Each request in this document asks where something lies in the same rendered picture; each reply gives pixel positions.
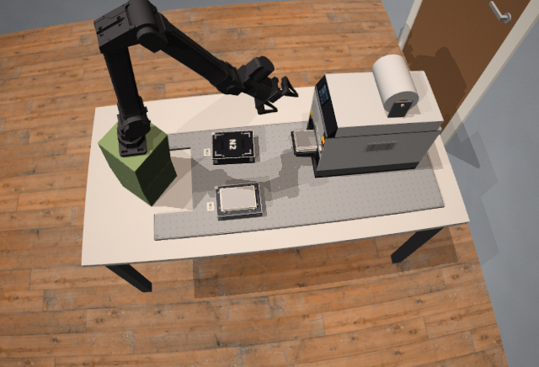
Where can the black rectangular frame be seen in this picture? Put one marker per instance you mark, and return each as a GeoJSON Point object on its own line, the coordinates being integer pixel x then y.
{"type": "Point", "coordinates": [232, 147]}

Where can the white cylinder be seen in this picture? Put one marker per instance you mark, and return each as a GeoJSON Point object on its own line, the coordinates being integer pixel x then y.
{"type": "Point", "coordinates": [394, 81]}

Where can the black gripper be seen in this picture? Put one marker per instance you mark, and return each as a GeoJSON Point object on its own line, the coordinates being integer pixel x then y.
{"type": "Point", "coordinates": [266, 93]}

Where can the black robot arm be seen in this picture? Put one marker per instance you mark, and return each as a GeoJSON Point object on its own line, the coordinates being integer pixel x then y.
{"type": "Point", "coordinates": [134, 22]}

